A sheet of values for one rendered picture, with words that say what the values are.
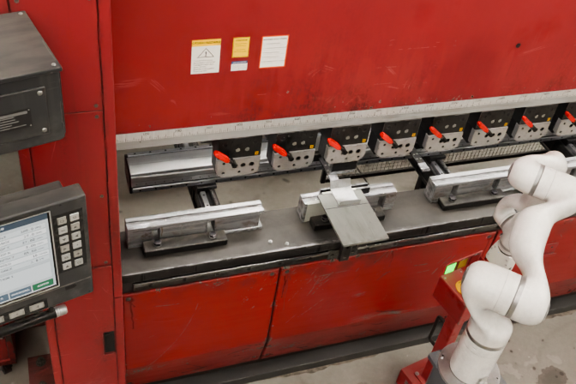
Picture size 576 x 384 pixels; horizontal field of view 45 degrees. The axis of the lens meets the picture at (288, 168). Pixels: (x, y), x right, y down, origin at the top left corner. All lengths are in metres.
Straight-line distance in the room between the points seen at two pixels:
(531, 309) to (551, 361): 1.84
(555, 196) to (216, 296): 1.27
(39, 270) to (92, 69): 0.51
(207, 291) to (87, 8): 1.30
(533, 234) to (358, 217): 0.77
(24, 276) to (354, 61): 1.18
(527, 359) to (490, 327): 1.69
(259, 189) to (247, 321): 1.40
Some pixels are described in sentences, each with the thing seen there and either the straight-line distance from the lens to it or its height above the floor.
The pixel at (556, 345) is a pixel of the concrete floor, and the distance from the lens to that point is 3.86.
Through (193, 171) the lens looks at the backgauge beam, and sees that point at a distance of 2.73.
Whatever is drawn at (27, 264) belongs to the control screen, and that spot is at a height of 1.43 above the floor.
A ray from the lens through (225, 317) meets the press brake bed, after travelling 2.81.
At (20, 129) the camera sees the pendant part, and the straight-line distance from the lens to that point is 1.57.
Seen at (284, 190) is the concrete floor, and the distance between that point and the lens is 4.13.
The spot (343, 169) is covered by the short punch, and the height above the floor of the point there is 1.11.
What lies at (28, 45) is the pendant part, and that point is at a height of 1.95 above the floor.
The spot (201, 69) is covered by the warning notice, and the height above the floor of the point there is 1.62.
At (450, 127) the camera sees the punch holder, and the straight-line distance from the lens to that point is 2.67.
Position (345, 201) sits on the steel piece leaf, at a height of 1.00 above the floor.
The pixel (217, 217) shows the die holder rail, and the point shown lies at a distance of 2.55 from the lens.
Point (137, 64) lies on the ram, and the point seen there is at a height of 1.65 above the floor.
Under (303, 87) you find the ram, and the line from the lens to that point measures 2.26.
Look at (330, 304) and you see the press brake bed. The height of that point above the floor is 0.48.
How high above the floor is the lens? 2.77
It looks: 40 degrees down
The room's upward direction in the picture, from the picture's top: 9 degrees clockwise
